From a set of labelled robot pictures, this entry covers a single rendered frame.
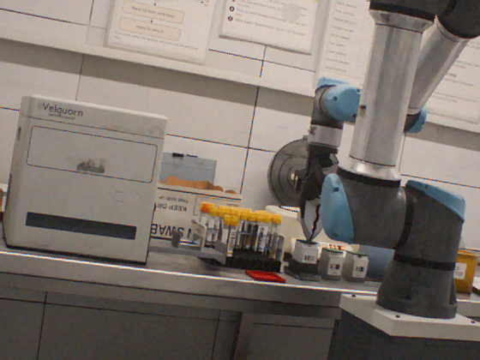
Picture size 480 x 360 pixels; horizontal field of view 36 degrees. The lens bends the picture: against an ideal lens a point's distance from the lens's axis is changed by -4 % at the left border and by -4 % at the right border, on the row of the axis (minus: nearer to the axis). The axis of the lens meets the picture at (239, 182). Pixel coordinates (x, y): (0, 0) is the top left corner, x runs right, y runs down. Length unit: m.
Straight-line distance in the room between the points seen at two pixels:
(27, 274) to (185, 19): 1.00
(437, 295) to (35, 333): 1.23
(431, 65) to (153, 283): 0.68
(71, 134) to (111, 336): 0.90
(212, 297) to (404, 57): 0.63
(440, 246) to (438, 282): 0.06
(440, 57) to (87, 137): 0.69
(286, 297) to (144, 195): 0.36
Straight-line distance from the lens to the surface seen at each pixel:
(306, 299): 1.64
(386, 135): 1.32
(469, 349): 1.41
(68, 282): 1.52
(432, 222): 1.37
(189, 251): 1.58
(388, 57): 1.31
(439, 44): 1.46
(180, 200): 1.85
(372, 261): 1.87
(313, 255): 1.72
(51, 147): 1.49
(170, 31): 2.19
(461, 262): 1.93
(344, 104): 1.59
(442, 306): 1.38
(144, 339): 2.28
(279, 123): 2.29
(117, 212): 1.52
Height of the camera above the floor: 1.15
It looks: 3 degrees down
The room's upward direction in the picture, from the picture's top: 10 degrees clockwise
